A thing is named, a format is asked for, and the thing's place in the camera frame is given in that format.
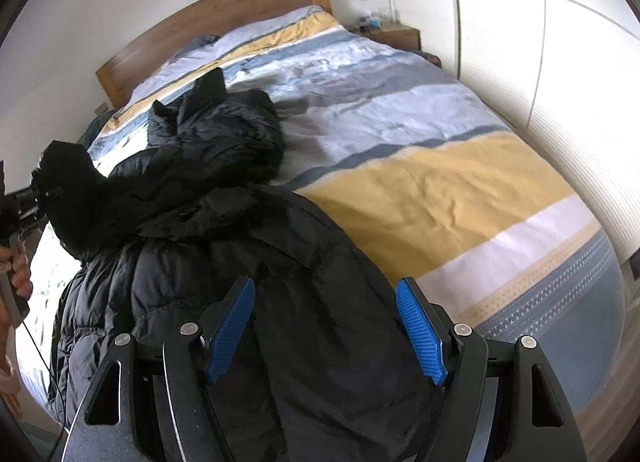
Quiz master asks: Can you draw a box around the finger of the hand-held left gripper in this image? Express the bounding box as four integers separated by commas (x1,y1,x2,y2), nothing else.
30,169,66,206

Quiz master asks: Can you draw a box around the dark blue cloth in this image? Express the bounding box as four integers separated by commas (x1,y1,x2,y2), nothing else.
81,110,117,150

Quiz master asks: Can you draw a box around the wooden nightstand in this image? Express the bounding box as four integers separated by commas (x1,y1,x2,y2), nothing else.
359,25,421,51

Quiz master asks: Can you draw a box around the striped duvet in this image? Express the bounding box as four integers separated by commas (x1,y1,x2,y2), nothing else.
15,6,628,423

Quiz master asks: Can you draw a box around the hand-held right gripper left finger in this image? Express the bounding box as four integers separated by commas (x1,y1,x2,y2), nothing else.
62,275,257,462

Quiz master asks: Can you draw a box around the thin black cable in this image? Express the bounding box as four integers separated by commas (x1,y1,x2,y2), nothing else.
19,322,71,435

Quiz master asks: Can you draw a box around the person's left hand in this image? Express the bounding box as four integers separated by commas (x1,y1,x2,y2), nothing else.
0,246,34,299

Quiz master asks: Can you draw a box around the wooden bed headboard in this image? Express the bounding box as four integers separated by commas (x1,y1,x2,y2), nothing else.
95,0,333,110

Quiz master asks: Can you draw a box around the white wardrobe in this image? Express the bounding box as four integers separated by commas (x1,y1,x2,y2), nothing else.
382,0,640,265

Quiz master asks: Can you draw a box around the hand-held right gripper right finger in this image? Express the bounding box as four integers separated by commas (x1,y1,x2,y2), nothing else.
394,277,587,462

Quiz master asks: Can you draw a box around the tangle of small cables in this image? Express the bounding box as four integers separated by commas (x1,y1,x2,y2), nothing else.
357,14,397,32

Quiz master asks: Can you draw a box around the black puffer jacket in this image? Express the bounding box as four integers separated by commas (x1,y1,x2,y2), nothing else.
39,67,446,462

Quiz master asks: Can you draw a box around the blue-grey pillow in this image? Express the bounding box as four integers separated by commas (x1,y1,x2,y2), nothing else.
172,34,222,63

